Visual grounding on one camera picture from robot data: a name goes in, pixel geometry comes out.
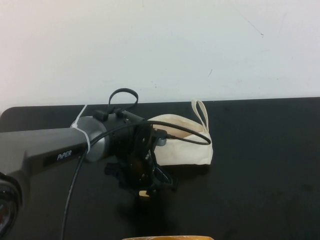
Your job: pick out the white zip tie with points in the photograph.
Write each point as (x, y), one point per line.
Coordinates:
(82, 125)

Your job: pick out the yellow object at table edge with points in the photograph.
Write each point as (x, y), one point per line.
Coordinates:
(165, 237)

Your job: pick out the cream eraser with barcode label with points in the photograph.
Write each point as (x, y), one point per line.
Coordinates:
(144, 195)

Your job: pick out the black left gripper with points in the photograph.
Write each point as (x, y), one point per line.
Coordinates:
(130, 147)

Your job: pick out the black left Piper robot arm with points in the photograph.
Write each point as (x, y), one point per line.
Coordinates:
(50, 147)

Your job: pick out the white canvas pencil case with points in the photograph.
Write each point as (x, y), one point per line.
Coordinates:
(190, 152)

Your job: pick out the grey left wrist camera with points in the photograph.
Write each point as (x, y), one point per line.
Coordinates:
(160, 138)

